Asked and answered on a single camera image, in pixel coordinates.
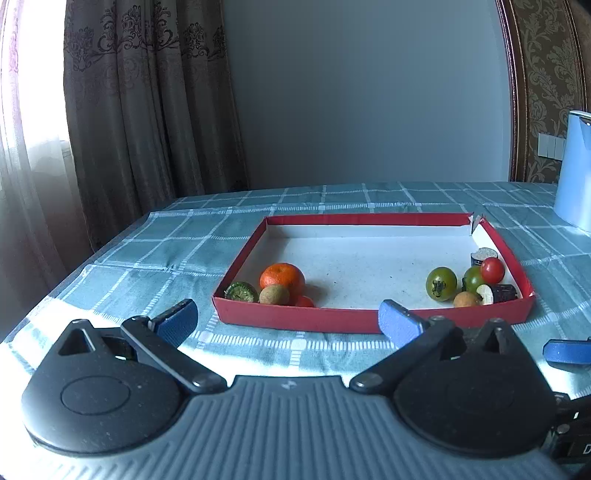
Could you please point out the white wall switch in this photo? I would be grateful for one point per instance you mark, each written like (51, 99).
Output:
(551, 146)

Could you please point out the red cherry tomato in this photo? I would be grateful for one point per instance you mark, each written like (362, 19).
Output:
(492, 271)

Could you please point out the small red tomato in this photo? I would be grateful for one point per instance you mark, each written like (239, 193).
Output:
(304, 302)

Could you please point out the brown patterned curtain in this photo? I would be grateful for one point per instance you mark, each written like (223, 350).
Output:
(152, 101)

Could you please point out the large green tomato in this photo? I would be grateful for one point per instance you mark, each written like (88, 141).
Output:
(442, 284)

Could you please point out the wooden wall frame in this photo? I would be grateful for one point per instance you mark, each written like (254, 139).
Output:
(517, 101)

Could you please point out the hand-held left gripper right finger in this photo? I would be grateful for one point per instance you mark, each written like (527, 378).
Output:
(399, 323)

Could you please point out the small green tomato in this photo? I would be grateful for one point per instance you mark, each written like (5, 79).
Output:
(472, 279)

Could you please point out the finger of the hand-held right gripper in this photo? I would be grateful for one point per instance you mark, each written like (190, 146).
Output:
(570, 351)

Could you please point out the orange mandarin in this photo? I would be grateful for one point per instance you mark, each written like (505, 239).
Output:
(282, 279)

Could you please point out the white kettle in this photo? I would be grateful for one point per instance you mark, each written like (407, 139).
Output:
(575, 180)

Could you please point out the sheer white curtain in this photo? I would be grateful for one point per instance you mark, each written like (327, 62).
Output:
(32, 161)

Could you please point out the tan longan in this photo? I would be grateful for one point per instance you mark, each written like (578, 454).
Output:
(466, 300)

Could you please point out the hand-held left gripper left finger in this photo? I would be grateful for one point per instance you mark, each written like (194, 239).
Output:
(175, 321)

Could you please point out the brown kiwi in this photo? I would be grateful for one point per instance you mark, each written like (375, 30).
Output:
(274, 295)

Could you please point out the red cardboard box tray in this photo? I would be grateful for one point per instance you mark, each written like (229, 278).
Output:
(369, 263)

